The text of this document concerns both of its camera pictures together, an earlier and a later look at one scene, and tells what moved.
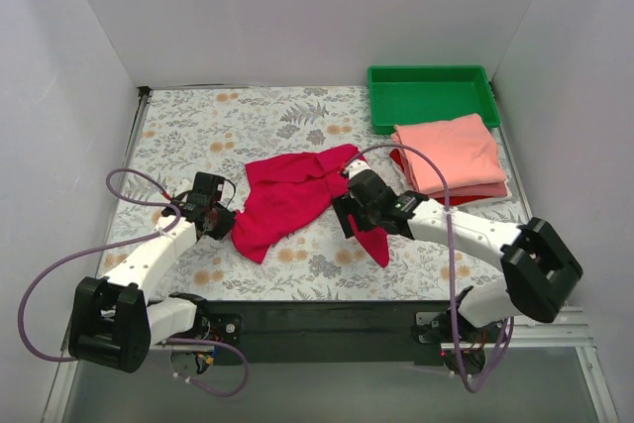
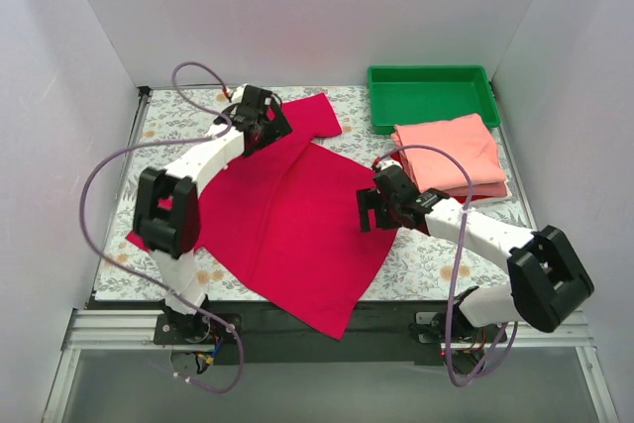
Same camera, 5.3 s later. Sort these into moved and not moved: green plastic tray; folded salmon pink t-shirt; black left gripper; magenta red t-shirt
Moved: black left gripper; magenta red t-shirt
Not moved: green plastic tray; folded salmon pink t-shirt
